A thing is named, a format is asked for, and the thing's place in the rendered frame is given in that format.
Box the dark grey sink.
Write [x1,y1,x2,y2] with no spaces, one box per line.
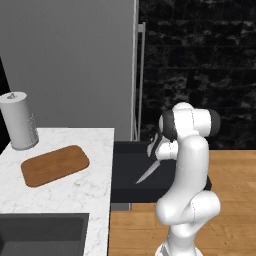
[0,212,91,256]

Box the grey cylindrical canister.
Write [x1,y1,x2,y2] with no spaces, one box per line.
[0,91,40,152]

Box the brown wooden cutting board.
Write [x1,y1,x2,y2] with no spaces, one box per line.
[20,144,91,189]

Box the silver fridge handle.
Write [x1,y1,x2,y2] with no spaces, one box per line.
[132,21,147,142]

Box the grey fridge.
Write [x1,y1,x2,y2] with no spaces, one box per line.
[0,0,140,142]

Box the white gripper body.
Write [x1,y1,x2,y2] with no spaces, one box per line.
[155,140,180,162]

